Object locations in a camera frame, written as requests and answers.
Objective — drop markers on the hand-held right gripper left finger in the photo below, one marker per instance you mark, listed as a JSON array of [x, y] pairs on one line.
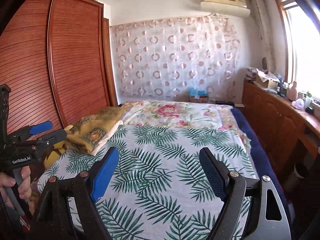
[[106, 172]]

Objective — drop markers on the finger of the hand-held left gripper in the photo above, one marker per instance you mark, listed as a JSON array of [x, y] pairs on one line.
[[53, 136], [40, 127]]

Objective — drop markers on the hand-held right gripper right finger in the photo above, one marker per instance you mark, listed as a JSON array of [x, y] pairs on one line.
[[212, 175]]

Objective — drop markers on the golden patterned shirt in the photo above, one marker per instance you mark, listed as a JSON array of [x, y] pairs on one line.
[[92, 135]]

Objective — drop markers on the person's left hand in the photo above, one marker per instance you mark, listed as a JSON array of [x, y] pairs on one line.
[[26, 182]]

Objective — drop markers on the yellow plush toy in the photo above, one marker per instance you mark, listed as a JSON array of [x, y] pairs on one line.
[[53, 158]]

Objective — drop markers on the floral leaf printed bed sheet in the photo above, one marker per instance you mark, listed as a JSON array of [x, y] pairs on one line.
[[162, 167]]

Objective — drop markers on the navy blue blanket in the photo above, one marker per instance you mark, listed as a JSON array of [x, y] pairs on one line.
[[262, 150]]

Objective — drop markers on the wooden louvered wardrobe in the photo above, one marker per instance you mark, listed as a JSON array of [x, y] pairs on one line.
[[75, 62]]

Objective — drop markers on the cardboard box with blue contents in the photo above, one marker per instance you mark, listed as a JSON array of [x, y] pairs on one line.
[[198, 95]]

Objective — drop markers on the low wooden cabinet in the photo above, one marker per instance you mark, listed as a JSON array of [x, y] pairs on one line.
[[272, 120]]

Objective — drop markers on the white waste bin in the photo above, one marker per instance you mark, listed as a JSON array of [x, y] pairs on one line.
[[300, 173]]

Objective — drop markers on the patterned cloth bundle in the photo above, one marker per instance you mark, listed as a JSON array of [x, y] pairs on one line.
[[251, 72]]

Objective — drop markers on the open cardboard box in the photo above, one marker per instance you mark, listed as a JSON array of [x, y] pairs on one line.
[[267, 80]]

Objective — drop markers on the white plastic bag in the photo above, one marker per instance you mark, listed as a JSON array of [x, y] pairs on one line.
[[298, 103]]

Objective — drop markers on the pink bottle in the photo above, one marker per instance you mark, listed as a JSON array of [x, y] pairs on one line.
[[291, 91]]

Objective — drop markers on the small black box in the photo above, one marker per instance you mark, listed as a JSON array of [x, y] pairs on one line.
[[310, 110]]

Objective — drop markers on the sheer circle patterned curtain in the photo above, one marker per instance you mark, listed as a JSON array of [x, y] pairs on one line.
[[175, 60]]

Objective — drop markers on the clear bottle green cap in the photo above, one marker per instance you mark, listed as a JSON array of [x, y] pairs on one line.
[[308, 100]]

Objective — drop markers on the dark oval ornament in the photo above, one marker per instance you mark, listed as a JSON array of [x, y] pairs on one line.
[[264, 63]]

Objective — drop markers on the white patterned window curtain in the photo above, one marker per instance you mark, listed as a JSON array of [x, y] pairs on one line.
[[262, 30]]

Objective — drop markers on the wooden framed window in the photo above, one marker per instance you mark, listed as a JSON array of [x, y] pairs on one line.
[[305, 45]]

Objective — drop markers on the white wall air conditioner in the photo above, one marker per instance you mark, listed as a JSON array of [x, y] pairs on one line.
[[225, 5]]

